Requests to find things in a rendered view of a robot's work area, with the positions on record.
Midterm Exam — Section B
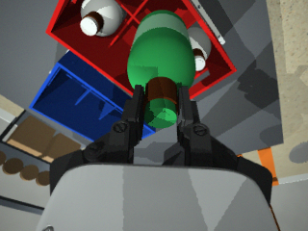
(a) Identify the white bottle with brown label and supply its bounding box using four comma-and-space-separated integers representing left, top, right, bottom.
81, 0, 127, 37

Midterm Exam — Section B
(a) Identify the blue plastic crate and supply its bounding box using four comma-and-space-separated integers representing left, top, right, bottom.
29, 50, 133, 141

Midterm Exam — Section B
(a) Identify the red plastic crate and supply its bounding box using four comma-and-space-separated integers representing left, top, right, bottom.
45, 0, 227, 95

